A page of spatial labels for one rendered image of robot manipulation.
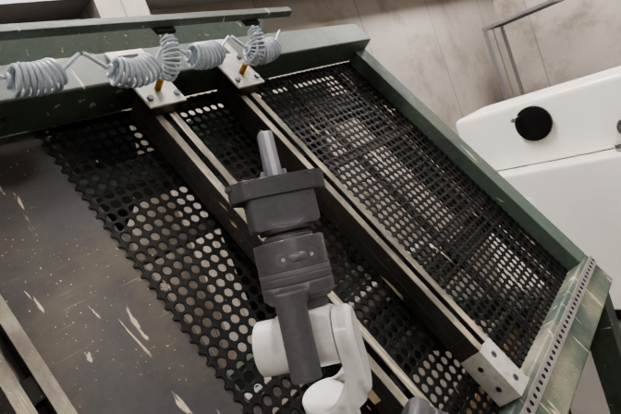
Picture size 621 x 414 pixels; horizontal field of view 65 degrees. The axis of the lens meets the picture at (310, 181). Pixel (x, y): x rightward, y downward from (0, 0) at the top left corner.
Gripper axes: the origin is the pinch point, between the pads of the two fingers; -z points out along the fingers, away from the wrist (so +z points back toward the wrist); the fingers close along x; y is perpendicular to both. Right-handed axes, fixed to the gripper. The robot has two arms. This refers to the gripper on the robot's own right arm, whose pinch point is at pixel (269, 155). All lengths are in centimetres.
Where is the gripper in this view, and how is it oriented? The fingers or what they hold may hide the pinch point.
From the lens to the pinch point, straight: 61.7
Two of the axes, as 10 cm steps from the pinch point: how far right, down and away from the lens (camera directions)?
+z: 2.3, 9.6, -1.5
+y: -2.0, 2.0, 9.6
